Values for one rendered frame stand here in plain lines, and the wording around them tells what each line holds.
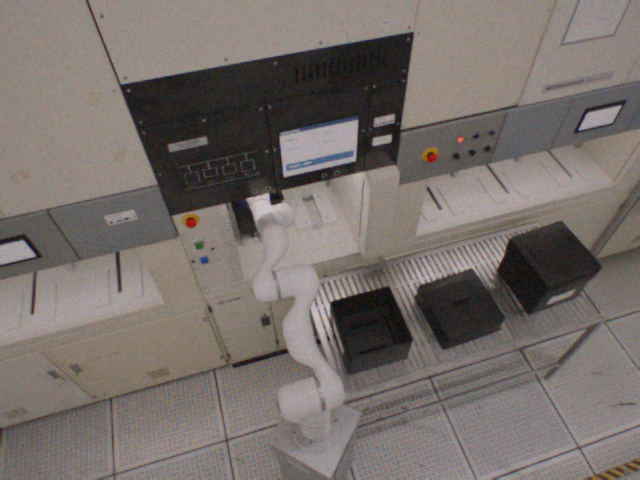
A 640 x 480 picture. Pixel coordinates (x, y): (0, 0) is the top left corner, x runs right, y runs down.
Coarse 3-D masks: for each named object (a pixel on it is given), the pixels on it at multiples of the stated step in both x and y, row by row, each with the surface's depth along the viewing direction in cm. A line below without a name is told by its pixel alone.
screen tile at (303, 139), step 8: (296, 136) 165; (304, 136) 166; (288, 144) 166; (296, 144) 167; (312, 144) 170; (288, 152) 169; (296, 152) 170; (304, 152) 171; (312, 152) 173; (288, 160) 172
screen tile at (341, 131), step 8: (336, 128) 167; (344, 128) 168; (352, 128) 169; (328, 136) 169; (336, 136) 170; (352, 136) 172; (328, 144) 172; (336, 144) 173; (344, 144) 174; (352, 144) 175
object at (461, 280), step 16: (464, 272) 224; (432, 288) 219; (448, 288) 218; (464, 288) 218; (480, 288) 218; (432, 304) 214; (448, 304) 213; (464, 304) 213; (480, 304) 213; (496, 304) 213; (432, 320) 215; (448, 320) 209; (464, 320) 208; (480, 320) 208; (496, 320) 208; (448, 336) 204; (464, 336) 208; (480, 336) 214
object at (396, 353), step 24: (384, 288) 212; (336, 312) 216; (360, 312) 222; (384, 312) 222; (336, 336) 211; (360, 336) 215; (384, 336) 215; (408, 336) 200; (360, 360) 196; (384, 360) 203
